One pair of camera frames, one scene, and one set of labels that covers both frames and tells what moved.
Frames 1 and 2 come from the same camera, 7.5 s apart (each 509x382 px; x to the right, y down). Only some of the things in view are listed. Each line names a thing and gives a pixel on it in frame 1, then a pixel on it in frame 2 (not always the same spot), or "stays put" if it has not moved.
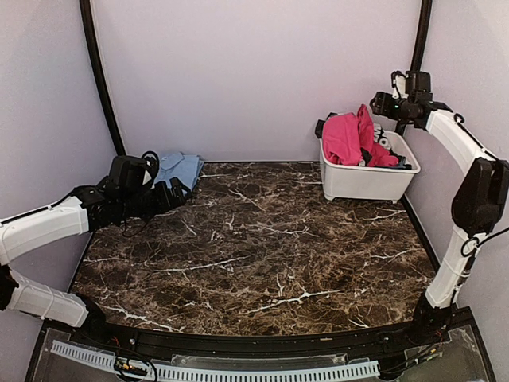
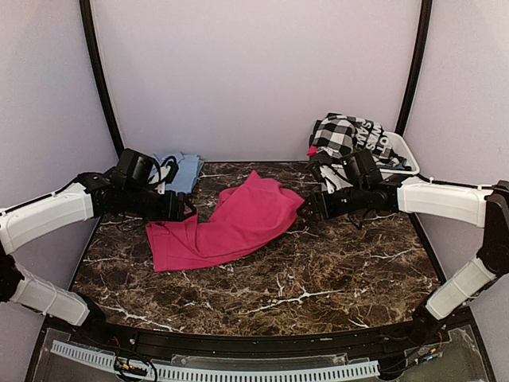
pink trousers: (347, 136) to (245, 216)
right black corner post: (417, 50) stays put
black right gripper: (382, 101) to (316, 200)
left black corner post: (85, 10) stays put
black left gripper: (166, 203) to (172, 210)
